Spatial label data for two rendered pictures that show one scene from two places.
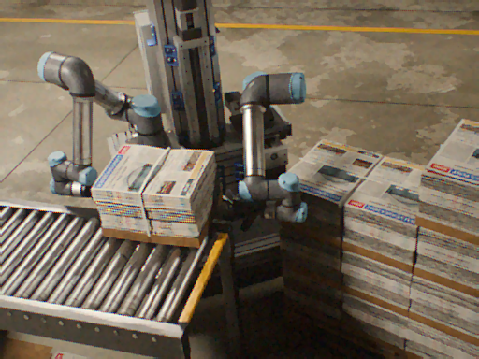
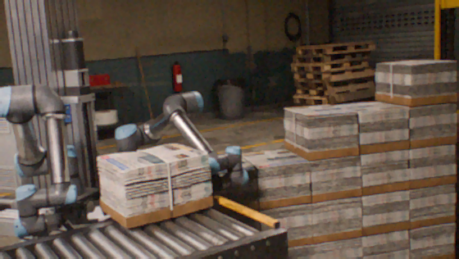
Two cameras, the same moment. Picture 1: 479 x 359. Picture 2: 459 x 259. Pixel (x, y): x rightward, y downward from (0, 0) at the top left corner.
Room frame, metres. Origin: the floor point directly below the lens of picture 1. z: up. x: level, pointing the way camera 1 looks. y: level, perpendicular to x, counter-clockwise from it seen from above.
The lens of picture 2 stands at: (0.35, 1.68, 1.47)
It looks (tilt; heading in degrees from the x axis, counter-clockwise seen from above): 10 degrees down; 309
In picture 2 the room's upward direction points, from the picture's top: 4 degrees counter-clockwise
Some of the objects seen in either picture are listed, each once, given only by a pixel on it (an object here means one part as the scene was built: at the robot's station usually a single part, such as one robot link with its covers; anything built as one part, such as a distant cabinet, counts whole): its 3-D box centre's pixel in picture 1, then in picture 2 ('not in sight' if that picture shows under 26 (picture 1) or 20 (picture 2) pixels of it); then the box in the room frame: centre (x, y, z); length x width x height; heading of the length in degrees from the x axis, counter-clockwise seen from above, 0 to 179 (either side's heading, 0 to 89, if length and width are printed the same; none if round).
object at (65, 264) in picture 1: (67, 260); (114, 253); (1.71, 0.64, 0.77); 0.47 x 0.05 x 0.05; 161
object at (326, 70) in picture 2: not in sight; (334, 80); (4.64, -6.91, 0.65); 1.33 x 0.94 x 1.30; 75
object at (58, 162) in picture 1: (62, 166); (31, 200); (2.11, 0.70, 0.92); 0.11 x 0.08 x 0.11; 54
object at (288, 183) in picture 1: (284, 189); (231, 159); (1.81, -0.16, 0.92); 0.11 x 0.08 x 0.11; 84
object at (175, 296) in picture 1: (185, 277); (224, 222); (1.56, 0.21, 0.77); 0.47 x 0.05 x 0.05; 161
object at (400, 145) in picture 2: not in sight; (368, 141); (1.51, -1.05, 0.86); 0.38 x 0.29 x 0.04; 141
